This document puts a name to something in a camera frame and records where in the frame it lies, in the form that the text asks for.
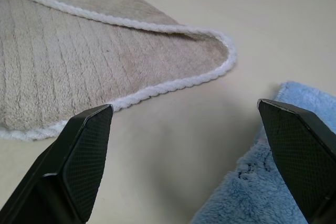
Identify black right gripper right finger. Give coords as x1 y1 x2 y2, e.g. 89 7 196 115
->
257 98 336 224

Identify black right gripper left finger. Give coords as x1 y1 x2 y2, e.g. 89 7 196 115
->
0 104 114 224

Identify light blue fluffy towel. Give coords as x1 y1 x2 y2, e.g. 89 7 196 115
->
189 81 336 224

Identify beige towel with white trim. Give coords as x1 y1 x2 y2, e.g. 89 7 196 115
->
0 0 238 141

